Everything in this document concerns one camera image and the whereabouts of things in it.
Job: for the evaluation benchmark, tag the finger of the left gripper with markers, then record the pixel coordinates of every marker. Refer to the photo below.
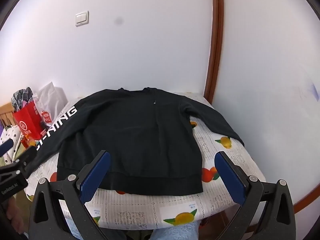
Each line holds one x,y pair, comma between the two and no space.
6,146

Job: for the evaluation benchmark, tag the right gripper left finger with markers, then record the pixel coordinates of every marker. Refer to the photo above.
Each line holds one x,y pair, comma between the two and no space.
47,220

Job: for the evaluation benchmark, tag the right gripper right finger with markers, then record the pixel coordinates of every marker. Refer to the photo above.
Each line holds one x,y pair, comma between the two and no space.
277,220

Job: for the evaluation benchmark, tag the black long-sleeve sweatshirt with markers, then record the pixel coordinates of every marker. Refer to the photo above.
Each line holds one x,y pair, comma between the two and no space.
147,133

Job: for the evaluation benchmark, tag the person's left hand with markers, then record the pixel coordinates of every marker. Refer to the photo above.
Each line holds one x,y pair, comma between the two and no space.
14,215

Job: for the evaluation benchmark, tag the wooden chair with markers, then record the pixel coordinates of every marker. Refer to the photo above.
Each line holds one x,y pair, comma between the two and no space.
6,115

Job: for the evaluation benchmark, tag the red paper gift bag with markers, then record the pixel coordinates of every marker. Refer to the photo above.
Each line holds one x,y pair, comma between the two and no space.
32,123

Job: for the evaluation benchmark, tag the brown wooden baseboard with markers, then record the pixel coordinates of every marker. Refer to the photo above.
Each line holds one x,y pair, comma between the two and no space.
307,200

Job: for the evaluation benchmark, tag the plaid cloth in bag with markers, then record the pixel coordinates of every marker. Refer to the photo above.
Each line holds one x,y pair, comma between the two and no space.
21,98

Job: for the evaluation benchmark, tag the fruit print tablecloth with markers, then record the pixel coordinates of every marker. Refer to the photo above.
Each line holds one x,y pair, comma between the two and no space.
125,211

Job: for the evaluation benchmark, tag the white plastic bag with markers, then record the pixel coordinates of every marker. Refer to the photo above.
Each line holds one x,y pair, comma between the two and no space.
49,101

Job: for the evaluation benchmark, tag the light blue jeans leg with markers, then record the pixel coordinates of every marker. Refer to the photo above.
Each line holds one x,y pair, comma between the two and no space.
185,231

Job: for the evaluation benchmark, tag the white wall light switch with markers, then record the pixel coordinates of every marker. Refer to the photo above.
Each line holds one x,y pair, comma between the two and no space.
82,18

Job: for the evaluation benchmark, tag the brown wooden door frame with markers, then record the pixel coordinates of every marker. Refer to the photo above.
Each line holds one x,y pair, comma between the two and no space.
215,49

